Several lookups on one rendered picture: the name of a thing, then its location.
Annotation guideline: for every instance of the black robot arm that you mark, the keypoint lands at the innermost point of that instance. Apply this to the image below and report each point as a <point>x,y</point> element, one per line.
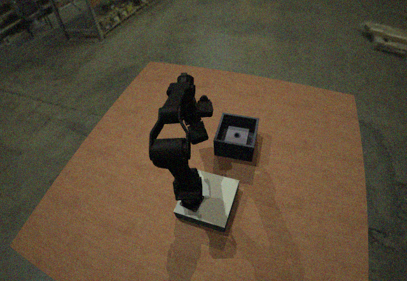
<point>173,154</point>

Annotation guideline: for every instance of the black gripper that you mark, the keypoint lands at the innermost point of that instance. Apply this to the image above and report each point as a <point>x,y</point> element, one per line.
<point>196,128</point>

